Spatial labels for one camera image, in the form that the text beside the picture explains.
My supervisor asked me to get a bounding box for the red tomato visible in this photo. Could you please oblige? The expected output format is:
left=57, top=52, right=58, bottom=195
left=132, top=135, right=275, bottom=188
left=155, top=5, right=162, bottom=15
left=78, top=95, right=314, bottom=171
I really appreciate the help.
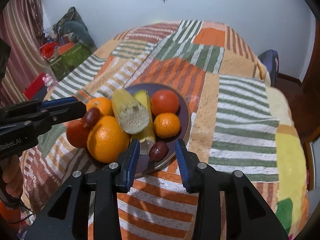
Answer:
left=151, top=89, right=180, bottom=116
left=66, top=119, right=90, bottom=148

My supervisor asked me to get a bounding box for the dark red grape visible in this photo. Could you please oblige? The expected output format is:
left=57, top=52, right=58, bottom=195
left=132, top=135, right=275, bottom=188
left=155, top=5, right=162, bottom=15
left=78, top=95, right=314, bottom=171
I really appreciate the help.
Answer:
left=149, top=141, right=169, bottom=162
left=81, top=107, right=103, bottom=129

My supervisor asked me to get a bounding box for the large orange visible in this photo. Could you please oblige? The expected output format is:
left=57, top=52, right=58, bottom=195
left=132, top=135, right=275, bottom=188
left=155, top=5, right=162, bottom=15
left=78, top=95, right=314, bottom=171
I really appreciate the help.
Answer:
left=86, top=97, right=113, bottom=116
left=87, top=115, right=130, bottom=163

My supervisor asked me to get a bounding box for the large orange front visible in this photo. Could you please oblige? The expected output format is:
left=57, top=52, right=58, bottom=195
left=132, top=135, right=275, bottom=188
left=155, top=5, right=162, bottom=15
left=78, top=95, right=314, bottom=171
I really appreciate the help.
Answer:
left=87, top=115, right=130, bottom=163

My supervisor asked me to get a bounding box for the small front tangerine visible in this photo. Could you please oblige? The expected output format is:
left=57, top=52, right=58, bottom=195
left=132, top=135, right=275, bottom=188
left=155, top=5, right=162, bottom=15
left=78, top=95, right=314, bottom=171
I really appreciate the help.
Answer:
left=153, top=113, right=181, bottom=139

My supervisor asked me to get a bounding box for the left operator hand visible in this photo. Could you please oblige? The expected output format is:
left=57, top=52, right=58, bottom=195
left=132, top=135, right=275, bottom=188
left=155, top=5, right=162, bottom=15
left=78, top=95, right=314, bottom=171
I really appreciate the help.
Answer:
left=3, top=155, right=23, bottom=198

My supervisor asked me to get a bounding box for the pink toy figure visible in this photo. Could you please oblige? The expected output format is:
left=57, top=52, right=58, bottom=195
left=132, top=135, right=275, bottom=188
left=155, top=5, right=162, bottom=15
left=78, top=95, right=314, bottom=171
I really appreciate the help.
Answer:
left=42, top=73, right=57, bottom=89

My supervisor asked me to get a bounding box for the red box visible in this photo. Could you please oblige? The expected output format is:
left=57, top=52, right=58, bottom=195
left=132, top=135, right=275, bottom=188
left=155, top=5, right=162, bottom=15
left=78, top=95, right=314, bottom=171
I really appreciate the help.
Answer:
left=23, top=72, right=47, bottom=100

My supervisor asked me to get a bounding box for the green storage box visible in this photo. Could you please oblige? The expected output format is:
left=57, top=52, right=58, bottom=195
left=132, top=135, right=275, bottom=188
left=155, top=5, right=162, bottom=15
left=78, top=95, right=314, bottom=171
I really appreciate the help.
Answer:
left=50, top=43, right=91, bottom=81

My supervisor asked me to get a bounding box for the yellow fleece blanket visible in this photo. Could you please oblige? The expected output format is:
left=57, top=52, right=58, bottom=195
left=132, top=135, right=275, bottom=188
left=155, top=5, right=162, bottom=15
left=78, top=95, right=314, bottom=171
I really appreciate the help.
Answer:
left=255, top=59, right=308, bottom=239

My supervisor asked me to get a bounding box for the grey stuffed pillow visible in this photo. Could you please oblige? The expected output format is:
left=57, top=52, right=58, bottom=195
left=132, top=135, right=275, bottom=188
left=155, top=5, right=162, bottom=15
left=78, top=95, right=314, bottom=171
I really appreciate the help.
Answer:
left=61, top=21, right=97, bottom=50

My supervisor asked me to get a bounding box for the striped curtain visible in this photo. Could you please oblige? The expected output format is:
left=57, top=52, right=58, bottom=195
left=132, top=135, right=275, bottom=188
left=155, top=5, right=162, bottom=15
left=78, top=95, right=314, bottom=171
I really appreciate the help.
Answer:
left=1, top=0, right=52, bottom=105

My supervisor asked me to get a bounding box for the purple plate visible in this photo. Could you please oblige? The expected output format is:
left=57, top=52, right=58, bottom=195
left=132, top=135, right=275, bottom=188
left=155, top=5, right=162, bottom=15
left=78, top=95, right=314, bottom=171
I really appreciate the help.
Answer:
left=87, top=82, right=192, bottom=179

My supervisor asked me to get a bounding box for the striped patchwork blanket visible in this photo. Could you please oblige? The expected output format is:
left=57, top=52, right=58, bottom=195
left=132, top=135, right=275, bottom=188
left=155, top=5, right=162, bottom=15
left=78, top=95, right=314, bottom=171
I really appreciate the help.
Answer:
left=21, top=20, right=279, bottom=239

